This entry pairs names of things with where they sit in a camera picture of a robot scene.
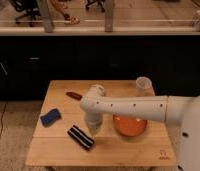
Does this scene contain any clear plastic cup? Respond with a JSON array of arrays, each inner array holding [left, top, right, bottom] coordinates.
[[136, 76, 152, 96]]

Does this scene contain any black floor cable left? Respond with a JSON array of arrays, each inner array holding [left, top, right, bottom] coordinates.
[[0, 99, 8, 159]]

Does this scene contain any black office chair base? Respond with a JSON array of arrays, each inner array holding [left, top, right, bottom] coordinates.
[[85, 0, 106, 14]]

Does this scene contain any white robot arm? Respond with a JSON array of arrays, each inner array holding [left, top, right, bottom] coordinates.
[[80, 85, 200, 171]]

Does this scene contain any black white striped eraser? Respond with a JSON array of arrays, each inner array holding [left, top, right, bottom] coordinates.
[[67, 125, 95, 151]]

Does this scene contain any wooden table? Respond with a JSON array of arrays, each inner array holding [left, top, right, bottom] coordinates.
[[26, 80, 176, 167]]

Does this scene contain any black office chair left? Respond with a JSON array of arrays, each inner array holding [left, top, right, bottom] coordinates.
[[8, 0, 40, 27]]

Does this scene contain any brown red marker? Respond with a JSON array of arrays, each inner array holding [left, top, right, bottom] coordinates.
[[66, 92, 82, 100]]

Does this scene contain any orange plate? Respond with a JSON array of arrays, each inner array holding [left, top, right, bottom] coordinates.
[[113, 115, 147, 137]]

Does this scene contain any blue sponge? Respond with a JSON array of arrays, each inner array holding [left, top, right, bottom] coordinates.
[[40, 109, 61, 127]]

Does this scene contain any person leg with sneaker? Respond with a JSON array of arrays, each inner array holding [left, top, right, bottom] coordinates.
[[49, 0, 80, 25]]

